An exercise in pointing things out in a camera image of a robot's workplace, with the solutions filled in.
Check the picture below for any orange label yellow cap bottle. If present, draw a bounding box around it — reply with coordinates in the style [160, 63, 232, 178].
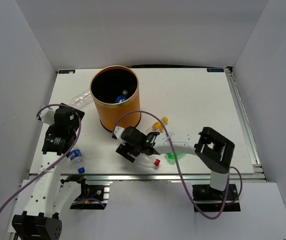
[145, 116, 169, 135]

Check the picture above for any right aluminium table rail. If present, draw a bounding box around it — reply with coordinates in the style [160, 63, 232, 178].
[224, 66, 268, 182]

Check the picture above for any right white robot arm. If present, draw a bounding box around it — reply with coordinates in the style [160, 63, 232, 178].
[112, 126, 235, 200]

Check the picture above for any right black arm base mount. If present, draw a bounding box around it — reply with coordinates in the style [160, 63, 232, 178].
[192, 183, 241, 213]

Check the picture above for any blue label blue cap bottle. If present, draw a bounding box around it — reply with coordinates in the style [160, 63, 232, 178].
[68, 148, 86, 174]

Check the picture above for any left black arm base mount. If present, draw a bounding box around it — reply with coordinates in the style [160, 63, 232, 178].
[60, 174, 107, 210]

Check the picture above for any blue bottle inside bin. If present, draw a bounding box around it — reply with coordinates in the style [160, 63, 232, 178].
[115, 90, 128, 104]

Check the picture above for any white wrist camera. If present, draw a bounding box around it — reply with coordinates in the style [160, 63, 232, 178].
[36, 107, 55, 125]
[112, 126, 125, 140]

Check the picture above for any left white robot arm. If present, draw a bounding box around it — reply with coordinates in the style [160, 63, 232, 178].
[11, 103, 89, 240]

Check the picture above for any clear crushed plastic bottle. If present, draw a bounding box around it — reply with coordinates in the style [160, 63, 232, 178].
[69, 89, 93, 110]

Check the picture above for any front aluminium table rail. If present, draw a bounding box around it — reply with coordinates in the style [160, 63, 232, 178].
[71, 173, 210, 182]

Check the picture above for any red label red cap bottle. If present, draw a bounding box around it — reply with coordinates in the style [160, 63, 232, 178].
[135, 153, 161, 169]

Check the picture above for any orange cylindrical bin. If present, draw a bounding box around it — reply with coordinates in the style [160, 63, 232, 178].
[89, 65, 141, 132]

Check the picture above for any purple cable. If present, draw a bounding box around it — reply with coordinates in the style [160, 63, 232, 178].
[0, 103, 83, 240]
[112, 110, 244, 220]

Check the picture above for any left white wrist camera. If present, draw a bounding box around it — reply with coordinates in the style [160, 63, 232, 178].
[36, 107, 55, 125]

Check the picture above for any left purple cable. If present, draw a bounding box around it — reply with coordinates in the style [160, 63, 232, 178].
[0, 103, 83, 240]

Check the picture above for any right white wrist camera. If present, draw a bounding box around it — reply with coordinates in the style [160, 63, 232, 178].
[112, 126, 125, 140]

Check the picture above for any aluminium table rail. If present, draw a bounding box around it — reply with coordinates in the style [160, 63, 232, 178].
[71, 173, 210, 182]
[224, 66, 268, 182]

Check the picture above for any green plastic bottle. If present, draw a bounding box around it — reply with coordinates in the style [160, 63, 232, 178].
[166, 152, 186, 165]

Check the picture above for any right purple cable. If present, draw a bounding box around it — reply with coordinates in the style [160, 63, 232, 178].
[112, 110, 244, 220]

